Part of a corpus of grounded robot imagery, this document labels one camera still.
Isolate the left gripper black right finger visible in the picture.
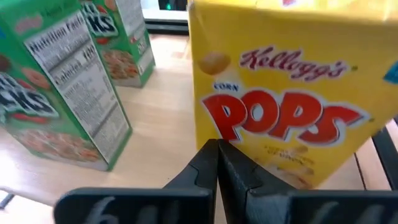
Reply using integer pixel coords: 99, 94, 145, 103
218, 139, 398, 224

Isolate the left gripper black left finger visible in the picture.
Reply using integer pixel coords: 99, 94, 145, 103
53, 139, 220, 224

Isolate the green Apple Jacks cereal box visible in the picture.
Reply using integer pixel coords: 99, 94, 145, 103
80, 0, 156, 88
0, 0, 133, 172

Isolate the yellow Corn Pops cereal box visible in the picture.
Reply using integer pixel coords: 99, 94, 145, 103
188, 0, 398, 190

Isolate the wooden shelf with black frame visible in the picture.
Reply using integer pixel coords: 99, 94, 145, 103
0, 32, 398, 210

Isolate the black aluminium table frame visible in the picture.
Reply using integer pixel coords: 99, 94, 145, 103
144, 19, 190, 35

